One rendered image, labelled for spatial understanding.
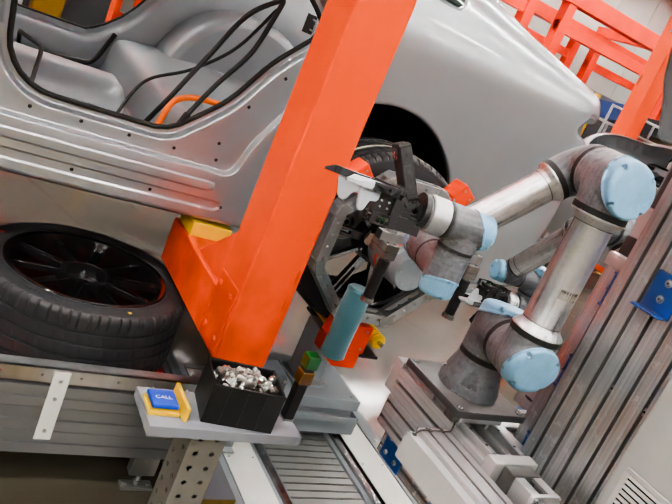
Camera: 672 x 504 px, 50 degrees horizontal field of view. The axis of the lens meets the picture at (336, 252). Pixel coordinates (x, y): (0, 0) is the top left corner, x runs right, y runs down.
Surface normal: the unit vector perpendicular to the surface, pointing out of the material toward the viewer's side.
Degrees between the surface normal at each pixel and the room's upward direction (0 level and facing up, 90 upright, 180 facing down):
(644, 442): 90
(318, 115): 90
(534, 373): 98
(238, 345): 90
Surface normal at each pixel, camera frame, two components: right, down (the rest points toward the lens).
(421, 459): -0.82, -0.18
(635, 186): 0.26, 0.25
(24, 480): 0.38, -0.88
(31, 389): 0.41, 0.42
